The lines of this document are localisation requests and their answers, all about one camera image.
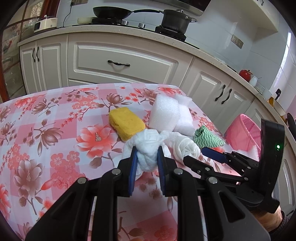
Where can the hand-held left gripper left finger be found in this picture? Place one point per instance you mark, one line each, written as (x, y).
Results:
(133, 171)

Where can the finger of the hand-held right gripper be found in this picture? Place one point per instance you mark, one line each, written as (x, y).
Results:
(196, 168)
(214, 154)

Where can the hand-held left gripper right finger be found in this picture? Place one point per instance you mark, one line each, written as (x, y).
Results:
(161, 171)

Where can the white foam sheet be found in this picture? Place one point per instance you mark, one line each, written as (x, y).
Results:
(252, 151)

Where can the green striped cloth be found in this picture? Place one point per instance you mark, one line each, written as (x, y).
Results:
(208, 136)

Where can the knotted white cloth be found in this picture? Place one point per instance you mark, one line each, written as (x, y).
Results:
(148, 148)

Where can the pink trash bin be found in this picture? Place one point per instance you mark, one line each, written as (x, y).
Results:
(238, 132)

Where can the white foam block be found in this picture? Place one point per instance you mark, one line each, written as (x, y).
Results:
(185, 100)
(161, 111)
(185, 120)

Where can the yellow sponge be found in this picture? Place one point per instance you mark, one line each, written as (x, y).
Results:
(126, 122)

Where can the person's right forearm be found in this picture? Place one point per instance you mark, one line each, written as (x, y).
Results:
(286, 222)

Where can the person's right hand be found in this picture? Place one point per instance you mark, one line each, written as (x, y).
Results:
(270, 220)

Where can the white cabinet door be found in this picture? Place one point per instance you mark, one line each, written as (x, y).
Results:
(26, 69)
(203, 88)
(261, 113)
(53, 64)
(240, 102)

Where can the black pan on right counter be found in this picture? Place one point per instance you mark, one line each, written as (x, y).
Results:
(291, 119)

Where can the white bowl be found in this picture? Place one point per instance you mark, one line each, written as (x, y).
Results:
(280, 109)

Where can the white cup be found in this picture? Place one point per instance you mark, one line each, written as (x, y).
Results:
(266, 93)

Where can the white jar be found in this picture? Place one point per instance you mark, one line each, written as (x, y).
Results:
(253, 81)

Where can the red enamel pot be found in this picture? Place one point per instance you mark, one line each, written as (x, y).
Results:
(245, 74)

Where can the pink floral tablecloth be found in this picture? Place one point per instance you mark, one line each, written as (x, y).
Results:
(57, 129)

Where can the white drawer front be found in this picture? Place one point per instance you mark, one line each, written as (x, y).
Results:
(150, 62)

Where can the black gas stove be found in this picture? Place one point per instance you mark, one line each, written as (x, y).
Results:
(171, 34)

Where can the black stockpot with lid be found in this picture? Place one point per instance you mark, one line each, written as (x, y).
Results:
(173, 22)

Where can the black range hood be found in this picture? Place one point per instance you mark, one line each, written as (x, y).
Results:
(185, 4)

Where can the black wok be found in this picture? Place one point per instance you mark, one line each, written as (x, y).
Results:
(111, 12)

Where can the white rice cooker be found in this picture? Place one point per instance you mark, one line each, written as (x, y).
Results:
(46, 24)

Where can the wooden framed glass door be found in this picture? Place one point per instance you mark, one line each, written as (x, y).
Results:
(52, 7)

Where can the beige wall socket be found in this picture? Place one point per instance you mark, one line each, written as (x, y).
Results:
(237, 41)

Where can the white wall cabinet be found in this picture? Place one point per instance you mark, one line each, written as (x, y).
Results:
(242, 11)

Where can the brown wall socket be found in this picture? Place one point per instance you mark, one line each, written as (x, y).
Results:
(79, 1)

